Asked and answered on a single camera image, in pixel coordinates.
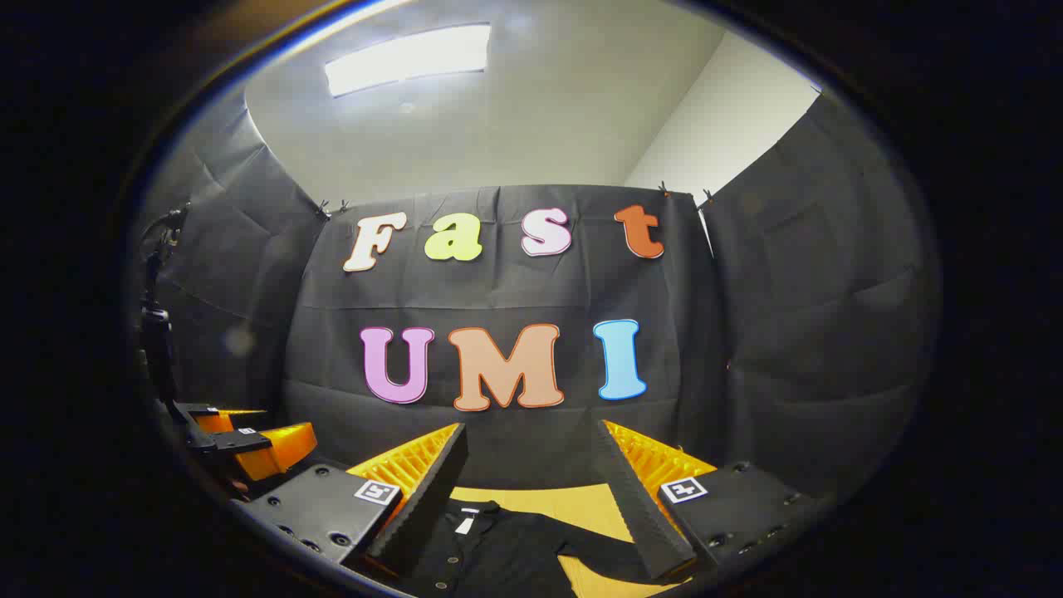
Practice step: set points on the black backdrop cloth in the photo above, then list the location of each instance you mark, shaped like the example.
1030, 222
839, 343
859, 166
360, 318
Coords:
515, 291

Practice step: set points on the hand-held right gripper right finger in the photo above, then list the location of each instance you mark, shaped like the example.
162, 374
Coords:
635, 507

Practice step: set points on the black button shirt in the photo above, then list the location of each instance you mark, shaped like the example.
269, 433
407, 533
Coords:
498, 556

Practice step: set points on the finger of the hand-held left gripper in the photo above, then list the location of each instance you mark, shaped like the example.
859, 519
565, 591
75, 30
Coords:
278, 453
237, 419

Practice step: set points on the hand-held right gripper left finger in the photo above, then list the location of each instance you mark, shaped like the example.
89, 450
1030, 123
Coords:
423, 507

